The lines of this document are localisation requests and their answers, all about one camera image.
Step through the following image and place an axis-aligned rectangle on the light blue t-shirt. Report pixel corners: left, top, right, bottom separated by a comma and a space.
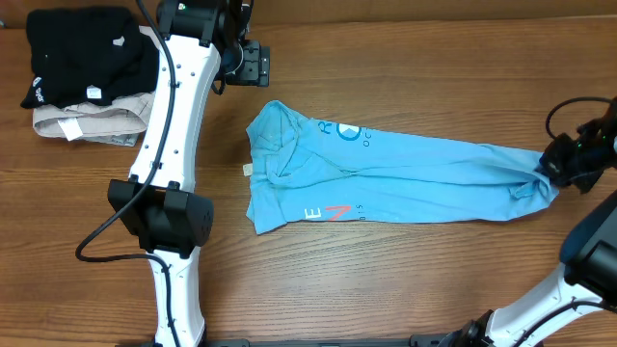
246, 101, 558, 234

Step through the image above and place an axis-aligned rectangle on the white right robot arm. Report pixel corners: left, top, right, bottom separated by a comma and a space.
438, 98, 616, 347

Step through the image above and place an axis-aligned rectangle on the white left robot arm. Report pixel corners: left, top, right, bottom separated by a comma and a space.
108, 1, 270, 346

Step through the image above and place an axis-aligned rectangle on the beige folded garment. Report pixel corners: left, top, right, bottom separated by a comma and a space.
31, 26, 159, 141

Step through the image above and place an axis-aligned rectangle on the black folded garment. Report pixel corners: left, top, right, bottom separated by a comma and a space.
21, 7, 159, 109

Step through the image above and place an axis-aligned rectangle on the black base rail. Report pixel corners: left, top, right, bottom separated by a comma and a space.
115, 333, 449, 347

